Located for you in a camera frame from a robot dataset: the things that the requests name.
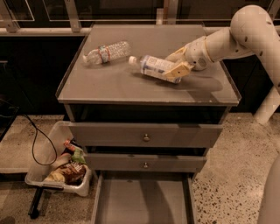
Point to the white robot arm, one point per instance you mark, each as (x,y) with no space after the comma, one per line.
(251,31)

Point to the grey middle drawer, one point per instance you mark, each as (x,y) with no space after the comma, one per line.
(134,163)

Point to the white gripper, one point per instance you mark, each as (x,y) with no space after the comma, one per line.
(196,53)

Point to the grey drawer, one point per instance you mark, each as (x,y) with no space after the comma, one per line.
(134,163)
(174,135)
(134,197)

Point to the clear plastic water bottle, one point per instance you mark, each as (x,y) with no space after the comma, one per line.
(107,53)

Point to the brass top drawer knob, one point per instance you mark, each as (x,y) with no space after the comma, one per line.
(146,138)

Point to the green snack bag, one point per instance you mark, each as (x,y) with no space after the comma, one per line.
(78,156)

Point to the black floor bar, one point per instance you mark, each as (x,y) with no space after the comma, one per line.
(33,210)

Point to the blue label plastic bottle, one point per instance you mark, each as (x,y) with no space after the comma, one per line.
(154,67)

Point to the white plastic bin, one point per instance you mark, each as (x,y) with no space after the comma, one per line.
(46,153)

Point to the grey top drawer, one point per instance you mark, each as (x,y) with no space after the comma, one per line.
(174,135)

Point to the brown snack bag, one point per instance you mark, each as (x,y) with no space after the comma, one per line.
(70,174)

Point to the grey drawer cabinet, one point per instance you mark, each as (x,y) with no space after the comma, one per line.
(112,93)

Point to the grey bottom drawer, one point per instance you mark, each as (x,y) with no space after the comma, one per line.
(134,197)

